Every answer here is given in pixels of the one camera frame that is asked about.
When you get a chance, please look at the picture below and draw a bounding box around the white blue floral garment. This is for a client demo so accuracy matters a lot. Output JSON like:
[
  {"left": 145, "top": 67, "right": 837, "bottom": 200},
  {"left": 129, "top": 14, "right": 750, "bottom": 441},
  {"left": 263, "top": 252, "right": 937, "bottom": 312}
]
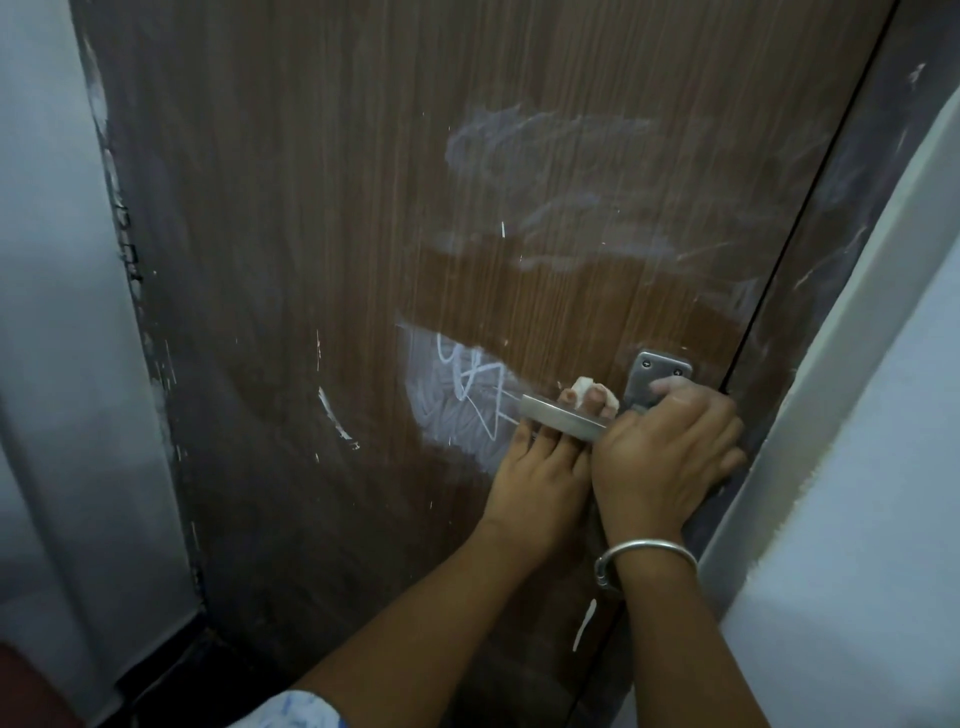
[{"left": 232, "top": 689, "right": 346, "bottom": 728}]

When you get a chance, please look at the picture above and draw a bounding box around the small white cloth wad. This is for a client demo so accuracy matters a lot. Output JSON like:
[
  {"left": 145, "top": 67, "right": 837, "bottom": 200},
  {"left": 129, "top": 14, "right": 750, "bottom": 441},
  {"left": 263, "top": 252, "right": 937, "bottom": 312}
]
[{"left": 562, "top": 376, "right": 618, "bottom": 412}]

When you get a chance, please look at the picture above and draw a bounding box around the person's left hand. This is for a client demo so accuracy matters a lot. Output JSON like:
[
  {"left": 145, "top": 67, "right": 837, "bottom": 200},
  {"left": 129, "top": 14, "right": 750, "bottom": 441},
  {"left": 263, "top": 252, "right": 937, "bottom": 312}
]
[{"left": 479, "top": 380, "right": 613, "bottom": 553}]

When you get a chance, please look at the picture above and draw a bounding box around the silver metal door handle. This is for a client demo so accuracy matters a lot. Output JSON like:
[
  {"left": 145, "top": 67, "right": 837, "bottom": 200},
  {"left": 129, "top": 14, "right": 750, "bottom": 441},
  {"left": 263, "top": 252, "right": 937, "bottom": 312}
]
[{"left": 518, "top": 350, "right": 695, "bottom": 445}]

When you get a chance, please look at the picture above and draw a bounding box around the person's right forearm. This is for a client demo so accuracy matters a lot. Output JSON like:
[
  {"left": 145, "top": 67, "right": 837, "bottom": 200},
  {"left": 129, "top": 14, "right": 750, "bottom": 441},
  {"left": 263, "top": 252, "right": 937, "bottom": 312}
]
[{"left": 614, "top": 551, "right": 774, "bottom": 728}]

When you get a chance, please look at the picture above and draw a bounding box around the brown wooden door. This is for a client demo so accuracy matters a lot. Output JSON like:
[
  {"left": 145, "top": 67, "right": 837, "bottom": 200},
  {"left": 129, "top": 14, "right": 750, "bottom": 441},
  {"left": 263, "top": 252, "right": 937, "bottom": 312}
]
[{"left": 67, "top": 0, "right": 901, "bottom": 728}]

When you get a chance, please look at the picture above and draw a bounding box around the silver bangle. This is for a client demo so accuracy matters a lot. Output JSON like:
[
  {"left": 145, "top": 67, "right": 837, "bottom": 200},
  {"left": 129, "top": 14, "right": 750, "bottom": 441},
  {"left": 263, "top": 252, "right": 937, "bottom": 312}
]
[{"left": 594, "top": 538, "right": 700, "bottom": 598}]

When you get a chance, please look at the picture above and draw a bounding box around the person's right hand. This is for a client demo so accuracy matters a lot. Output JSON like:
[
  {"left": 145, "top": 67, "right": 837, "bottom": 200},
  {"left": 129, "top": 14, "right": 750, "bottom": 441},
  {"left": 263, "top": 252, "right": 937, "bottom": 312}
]
[{"left": 590, "top": 374, "right": 750, "bottom": 560}]

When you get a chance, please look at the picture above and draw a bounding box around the person's left forearm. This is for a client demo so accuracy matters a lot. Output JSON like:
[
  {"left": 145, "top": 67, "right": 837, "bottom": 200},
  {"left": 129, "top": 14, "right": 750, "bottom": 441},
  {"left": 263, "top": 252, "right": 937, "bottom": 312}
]
[{"left": 288, "top": 517, "right": 549, "bottom": 728}]

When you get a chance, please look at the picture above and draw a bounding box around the dark red plastic chair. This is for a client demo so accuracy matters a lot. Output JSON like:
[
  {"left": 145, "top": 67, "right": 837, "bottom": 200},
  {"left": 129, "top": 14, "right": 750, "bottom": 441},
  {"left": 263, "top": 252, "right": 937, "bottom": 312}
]
[{"left": 0, "top": 641, "right": 114, "bottom": 728}]

